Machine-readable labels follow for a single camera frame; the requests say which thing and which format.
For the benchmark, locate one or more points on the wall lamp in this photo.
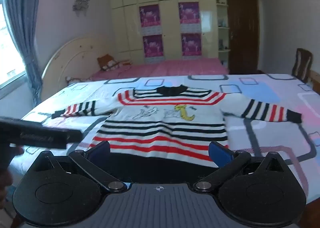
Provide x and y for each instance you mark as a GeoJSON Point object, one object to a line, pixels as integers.
{"type": "Point", "coordinates": [81, 4]}

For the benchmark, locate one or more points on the striped knit sweater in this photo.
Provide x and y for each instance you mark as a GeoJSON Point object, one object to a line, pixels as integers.
{"type": "Point", "coordinates": [162, 123]}

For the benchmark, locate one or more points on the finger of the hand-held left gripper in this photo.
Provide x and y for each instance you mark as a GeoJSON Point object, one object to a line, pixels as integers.
{"type": "Point", "coordinates": [74, 136]}

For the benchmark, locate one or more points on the purple wall poster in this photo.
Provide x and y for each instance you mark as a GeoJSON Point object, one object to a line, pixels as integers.
{"type": "Point", "coordinates": [153, 45]}
{"type": "Point", "coordinates": [191, 44]}
{"type": "Point", "coordinates": [149, 15]}
{"type": "Point", "coordinates": [189, 12]}

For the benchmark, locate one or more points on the patterned pillow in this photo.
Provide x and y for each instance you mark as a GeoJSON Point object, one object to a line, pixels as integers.
{"type": "Point", "coordinates": [75, 79]}

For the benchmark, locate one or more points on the cream wardrobe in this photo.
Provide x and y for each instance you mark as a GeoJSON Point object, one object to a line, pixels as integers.
{"type": "Point", "coordinates": [170, 17]}

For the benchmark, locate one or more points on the open wall shelf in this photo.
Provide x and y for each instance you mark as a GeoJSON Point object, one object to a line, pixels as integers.
{"type": "Point", "coordinates": [222, 35]}

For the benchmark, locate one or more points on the dark wooden door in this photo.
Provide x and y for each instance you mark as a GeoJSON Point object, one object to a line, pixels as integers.
{"type": "Point", "coordinates": [242, 32]}

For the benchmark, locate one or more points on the window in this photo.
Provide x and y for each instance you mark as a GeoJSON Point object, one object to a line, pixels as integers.
{"type": "Point", "coordinates": [10, 50]}

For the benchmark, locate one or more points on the white patterned bedsheet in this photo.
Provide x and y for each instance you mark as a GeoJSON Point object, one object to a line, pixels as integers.
{"type": "Point", "coordinates": [262, 87]}

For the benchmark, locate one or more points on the light wooden table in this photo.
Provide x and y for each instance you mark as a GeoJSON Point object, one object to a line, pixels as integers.
{"type": "Point", "coordinates": [315, 79]}

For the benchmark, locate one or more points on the dark wooden chair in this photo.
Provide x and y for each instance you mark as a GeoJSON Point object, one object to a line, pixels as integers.
{"type": "Point", "coordinates": [302, 64]}

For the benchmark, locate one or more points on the cream wooden headboard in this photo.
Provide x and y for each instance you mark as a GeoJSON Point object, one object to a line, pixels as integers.
{"type": "Point", "coordinates": [75, 52]}

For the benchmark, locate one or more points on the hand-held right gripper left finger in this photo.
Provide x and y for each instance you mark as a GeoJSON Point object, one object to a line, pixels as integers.
{"type": "Point", "coordinates": [100, 150]}

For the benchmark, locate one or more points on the brown and white cushion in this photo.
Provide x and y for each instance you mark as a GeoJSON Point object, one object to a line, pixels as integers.
{"type": "Point", "coordinates": [108, 62]}

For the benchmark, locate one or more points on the person's left hand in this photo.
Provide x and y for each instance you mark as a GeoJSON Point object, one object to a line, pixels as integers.
{"type": "Point", "coordinates": [16, 150]}

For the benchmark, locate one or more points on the blue curtain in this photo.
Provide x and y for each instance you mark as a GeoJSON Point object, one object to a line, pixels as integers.
{"type": "Point", "coordinates": [25, 17]}

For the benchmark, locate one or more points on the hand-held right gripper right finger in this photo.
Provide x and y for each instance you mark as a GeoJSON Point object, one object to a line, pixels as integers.
{"type": "Point", "coordinates": [220, 154]}

